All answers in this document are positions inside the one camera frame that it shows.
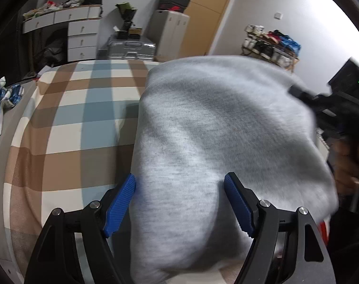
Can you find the person's right hand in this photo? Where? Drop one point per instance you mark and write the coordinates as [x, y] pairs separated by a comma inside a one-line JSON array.
[[343, 165]]

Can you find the dark wardrobe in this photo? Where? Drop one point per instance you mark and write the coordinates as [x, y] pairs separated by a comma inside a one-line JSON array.
[[7, 35]]

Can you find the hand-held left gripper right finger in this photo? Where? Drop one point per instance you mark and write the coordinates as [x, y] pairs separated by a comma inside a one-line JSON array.
[[240, 204]]

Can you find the pile of desk clutter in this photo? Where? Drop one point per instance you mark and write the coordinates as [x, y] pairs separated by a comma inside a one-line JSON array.
[[49, 7]]

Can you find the beige suitcase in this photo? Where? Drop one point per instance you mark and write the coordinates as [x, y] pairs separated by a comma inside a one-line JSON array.
[[167, 35]]

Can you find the checked bed sheet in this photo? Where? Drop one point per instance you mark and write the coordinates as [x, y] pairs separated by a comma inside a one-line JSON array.
[[78, 109]]

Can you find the red and black shoe box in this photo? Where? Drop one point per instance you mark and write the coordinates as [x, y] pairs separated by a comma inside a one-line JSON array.
[[173, 7]]

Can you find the shoe rack with shoes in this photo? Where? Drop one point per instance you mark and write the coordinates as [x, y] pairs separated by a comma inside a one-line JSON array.
[[271, 46]]

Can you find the silver suitcase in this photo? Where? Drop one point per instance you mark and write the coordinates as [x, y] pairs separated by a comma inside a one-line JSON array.
[[132, 48]]

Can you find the black duffel bag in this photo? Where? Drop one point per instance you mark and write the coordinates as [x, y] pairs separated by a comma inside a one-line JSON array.
[[50, 50]]

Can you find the small black box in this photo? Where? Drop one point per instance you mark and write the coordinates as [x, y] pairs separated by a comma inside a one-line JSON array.
[[121, 34]]

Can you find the white light switch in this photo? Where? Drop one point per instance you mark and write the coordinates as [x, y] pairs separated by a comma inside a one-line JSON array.
[[278, 15]]

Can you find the white desk with drawers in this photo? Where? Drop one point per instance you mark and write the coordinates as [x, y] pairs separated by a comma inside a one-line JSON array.
[[81, 35]]

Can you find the wrapped flower bouquet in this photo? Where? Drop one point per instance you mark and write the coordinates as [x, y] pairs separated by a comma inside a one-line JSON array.
[[126, 10]]

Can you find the red plastic stool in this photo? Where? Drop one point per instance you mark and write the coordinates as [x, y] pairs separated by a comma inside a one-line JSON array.
[[325, 232]]

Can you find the small brown box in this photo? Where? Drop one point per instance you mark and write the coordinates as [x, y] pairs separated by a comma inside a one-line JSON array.
[[135, 31]]

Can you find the wooden shoe rack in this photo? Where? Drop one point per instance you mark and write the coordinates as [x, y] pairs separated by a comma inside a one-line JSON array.
[[295, 63]]

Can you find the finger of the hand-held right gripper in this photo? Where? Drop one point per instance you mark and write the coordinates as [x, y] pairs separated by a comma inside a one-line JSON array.
[[306, 98]]

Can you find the light grey hoodie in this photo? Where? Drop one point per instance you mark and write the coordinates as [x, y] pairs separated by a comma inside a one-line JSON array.
[[212, 124]]

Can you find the wooden door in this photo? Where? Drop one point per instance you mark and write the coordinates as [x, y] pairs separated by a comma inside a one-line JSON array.
[[209, 14]]

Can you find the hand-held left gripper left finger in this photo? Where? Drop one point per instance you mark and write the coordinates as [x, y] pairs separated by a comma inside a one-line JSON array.
[[121, 204]]

